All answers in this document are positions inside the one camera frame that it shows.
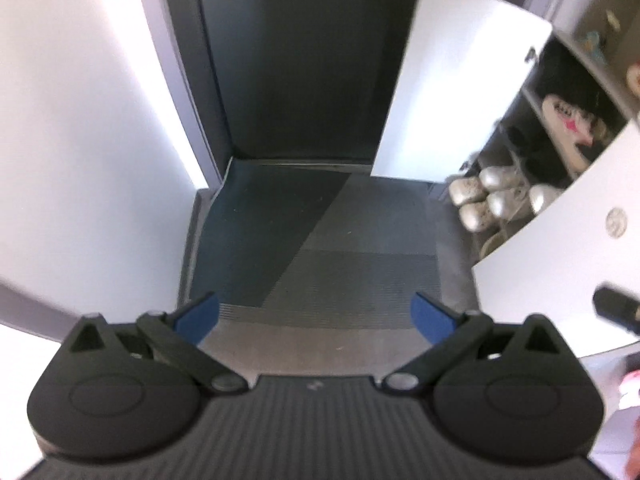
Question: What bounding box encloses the round silver door knob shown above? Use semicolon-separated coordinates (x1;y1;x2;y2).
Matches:
605;207;628;237

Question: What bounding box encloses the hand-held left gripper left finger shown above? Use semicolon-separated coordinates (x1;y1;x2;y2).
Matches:
67;291;250;397

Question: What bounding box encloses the teal small item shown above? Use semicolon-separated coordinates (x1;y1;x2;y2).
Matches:
585;32;609;64

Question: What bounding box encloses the grey ribbed door mat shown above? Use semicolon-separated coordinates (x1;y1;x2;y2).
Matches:
190;159;453;332

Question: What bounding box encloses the dark entrance door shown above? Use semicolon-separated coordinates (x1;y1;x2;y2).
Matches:
192;0;421;163

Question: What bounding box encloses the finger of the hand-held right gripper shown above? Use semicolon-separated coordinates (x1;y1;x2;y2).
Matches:
592;285;640;336

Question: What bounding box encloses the white cabinet door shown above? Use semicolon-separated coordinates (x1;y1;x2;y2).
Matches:
372;0;553;183
472;120;640;358

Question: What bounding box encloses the white sneaker pink stripe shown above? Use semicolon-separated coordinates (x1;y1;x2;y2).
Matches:
542;94;614;173

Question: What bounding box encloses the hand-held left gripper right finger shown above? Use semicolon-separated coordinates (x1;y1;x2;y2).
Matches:
382;291;568;397

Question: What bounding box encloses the black leather shoe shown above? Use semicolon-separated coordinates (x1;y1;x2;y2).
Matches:
505;125;571;183

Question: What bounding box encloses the white shoe cabinet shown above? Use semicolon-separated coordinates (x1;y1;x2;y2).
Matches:
440;0;640;271

